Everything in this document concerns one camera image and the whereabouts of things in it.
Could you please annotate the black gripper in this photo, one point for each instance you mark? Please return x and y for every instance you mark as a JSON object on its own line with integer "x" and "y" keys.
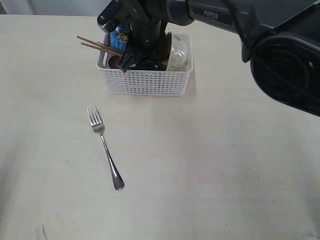
{"x": 145, "y": 29}

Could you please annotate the wooden chopstick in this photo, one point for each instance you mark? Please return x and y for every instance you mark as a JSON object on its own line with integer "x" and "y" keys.
{"x": 96, "y": 43}
{"x": 105, "y": 50}

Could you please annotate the white speckled ceramic bowl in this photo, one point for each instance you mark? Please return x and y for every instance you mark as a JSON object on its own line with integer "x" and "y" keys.
{"x": 178, "y": 53}

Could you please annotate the dark brown wooden spoon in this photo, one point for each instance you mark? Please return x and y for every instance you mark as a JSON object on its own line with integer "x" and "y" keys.
{"x": 113, "y": 62}

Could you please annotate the silver metal fork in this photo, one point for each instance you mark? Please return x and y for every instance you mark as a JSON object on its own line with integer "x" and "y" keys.
{"x": 98, "y": 127}

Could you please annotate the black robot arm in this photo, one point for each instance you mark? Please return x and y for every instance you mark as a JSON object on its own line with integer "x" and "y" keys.
{"x": 279, "y": 39}

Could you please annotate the brown round plate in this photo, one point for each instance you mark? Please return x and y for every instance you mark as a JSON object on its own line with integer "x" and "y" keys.
{"x": 164, "y": 47}

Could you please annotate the blue potato chips bag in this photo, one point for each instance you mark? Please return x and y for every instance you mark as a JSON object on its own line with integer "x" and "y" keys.
{"x": 118, "y": 38}

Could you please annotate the white perforated plastic basket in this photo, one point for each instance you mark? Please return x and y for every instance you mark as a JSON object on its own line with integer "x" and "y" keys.
{"x": 151, "y": 83}

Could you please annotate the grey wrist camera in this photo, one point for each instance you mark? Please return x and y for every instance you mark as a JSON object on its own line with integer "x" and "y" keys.
{"x": 113, "y": 15}

